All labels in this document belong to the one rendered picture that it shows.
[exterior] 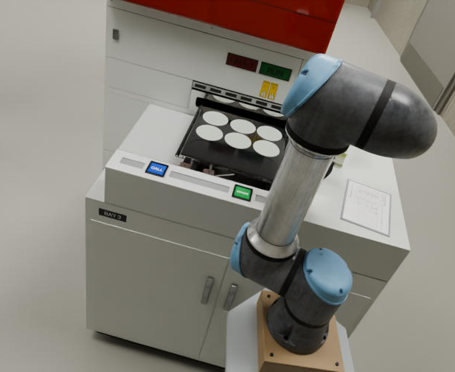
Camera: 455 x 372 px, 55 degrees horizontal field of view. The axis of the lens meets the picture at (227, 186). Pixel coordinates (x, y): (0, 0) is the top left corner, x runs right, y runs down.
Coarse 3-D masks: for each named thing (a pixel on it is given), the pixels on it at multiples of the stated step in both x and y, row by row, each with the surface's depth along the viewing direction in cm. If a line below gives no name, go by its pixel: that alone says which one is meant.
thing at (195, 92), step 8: (192, 88) 174; (192, 96) 175; (200, 96) 174; (208, 96) 173; (216, 96) 173; (192, 104) 177; (232, 104) 174; (240, 104) 173; (248, 104) 173; (200, 112) 179; (256, 112) 174; (264, 112) 173; (272, 112) 173; (280, 112) 173
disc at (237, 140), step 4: (228, 136) 160; (232, 136) 161; (236, 136) 161; (240, 136) 162; (244, 136) 162; (228, 140) 158; (232, 140) 159; (236, 140) 159; (240, 140) 160; (244, 140) 160; (248, 140) 161; (232, 144) 157; (236, 144) 157; (240, 144) 158; (244, 144) 158; (248, 144) 159
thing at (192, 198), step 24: (120, 168) 125; (144, 168) 127; (168, 168) 129; (120, 192) 129; (144, 192) 128; (168, 192) 126; (192, 192) 124; (216, 192) 126; (264, 192) 130; (168, 216) 132; (192, 216) 130; (216, 216) 128; (240, 216) 127
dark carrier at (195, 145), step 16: (224, 112) 173; (192, 128) 159; (224, 128) 164; (256, 128) 168; (192, 144) 152; (208, 144) 154; (224, 144) 156; (208, 160) 146; (224, 160) 148; (240, 160) 150; (256, 160) 152; (272, 160) 154; (272, 176) 147
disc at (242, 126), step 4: (236, 120) 170; (240, 120) 170; (244, 120) 171; (232, 124) 167; (236, 124) 168; (240, 124) 168; (244, 124) 169; (248, 124) 169; (252, 124) 170; (236, 128) 165; (240, 128) 166; (244, 128) 166; (248, 128) 167; (252, 128) 167; (240, 132) 164; (244, 132) 164; (248, 132) 165; (252, 132) 165
